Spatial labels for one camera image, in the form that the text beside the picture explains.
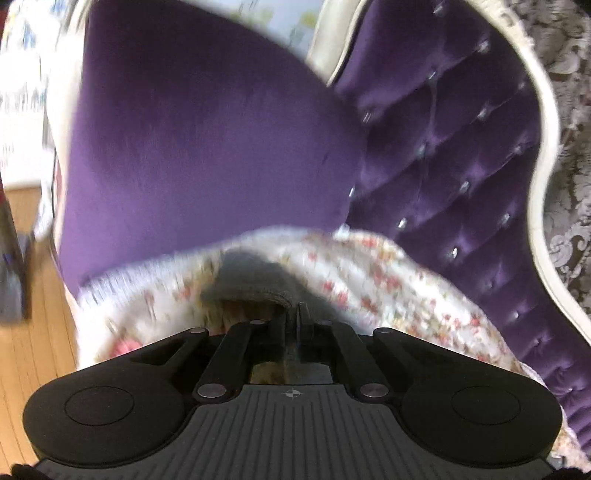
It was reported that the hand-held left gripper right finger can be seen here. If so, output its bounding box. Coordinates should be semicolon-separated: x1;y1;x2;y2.
295;302;417;402

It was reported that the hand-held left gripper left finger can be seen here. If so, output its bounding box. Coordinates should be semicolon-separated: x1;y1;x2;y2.
124;307;289;405

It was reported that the small grey cloth garment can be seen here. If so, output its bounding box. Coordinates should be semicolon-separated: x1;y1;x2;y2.
201;251;297;320

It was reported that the floral blanket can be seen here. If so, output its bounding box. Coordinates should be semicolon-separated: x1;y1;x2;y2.
76;224;583;468

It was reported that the purple cushion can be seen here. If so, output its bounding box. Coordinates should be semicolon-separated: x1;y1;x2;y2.
54;0;371;297

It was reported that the purple tufted sofa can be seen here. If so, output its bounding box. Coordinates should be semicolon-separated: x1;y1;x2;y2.
305;0;591;445

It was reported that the dark grey object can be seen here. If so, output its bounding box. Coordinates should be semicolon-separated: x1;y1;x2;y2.
0;193;34;325

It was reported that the grey damask curtain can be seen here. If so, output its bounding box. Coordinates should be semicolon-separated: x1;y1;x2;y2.
505;0;591;320

